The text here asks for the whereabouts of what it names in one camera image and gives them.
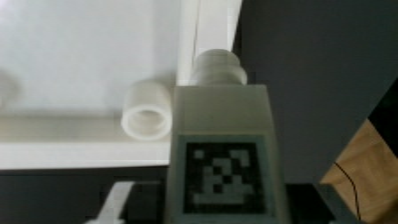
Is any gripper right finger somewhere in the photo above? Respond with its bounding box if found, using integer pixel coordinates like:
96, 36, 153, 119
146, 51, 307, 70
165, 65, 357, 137
277, 182, 364, 224

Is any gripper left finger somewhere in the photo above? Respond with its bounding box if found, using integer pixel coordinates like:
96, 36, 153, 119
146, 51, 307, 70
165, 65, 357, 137
82, 180, 167, 224

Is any white leg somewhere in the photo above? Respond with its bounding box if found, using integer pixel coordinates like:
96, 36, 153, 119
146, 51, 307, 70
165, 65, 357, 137
165, 49, 275, 224

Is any white square tabletop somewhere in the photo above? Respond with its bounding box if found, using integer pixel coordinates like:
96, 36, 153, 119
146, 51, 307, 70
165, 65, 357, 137
0, 0, 243, 170

